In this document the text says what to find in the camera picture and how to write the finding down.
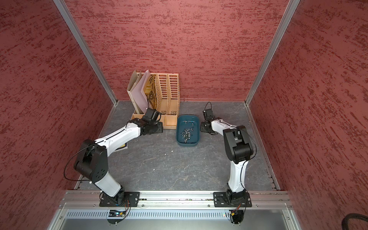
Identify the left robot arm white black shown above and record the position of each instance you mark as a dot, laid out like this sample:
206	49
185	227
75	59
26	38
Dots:
91	161

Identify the beige plastic file organizer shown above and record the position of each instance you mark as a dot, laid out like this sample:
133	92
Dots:
168	99

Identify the patterned gold black booklet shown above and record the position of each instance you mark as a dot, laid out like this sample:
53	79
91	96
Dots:
150	91

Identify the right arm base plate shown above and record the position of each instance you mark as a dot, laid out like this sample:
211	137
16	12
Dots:
230	199

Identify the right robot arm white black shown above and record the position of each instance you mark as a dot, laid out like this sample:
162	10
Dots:
239	150

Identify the pile of silver wing nuts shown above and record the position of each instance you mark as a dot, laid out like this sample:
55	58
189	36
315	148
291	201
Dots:
187	132

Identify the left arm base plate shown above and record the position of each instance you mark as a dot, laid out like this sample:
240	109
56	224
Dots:
122	199

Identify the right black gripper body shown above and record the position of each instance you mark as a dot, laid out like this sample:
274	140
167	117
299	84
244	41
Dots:
204	129

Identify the brown cardboard folder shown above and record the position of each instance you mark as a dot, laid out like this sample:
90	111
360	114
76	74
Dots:
134	80

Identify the aluminium front rail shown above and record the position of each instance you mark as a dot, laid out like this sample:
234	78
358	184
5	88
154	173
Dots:
145	199

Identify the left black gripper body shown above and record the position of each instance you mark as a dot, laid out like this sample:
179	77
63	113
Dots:
156	128

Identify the teal plastic storage tray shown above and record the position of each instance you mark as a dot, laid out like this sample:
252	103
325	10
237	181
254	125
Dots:
195	138

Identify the pink paper folder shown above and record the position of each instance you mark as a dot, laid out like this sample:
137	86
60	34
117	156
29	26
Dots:
138	92

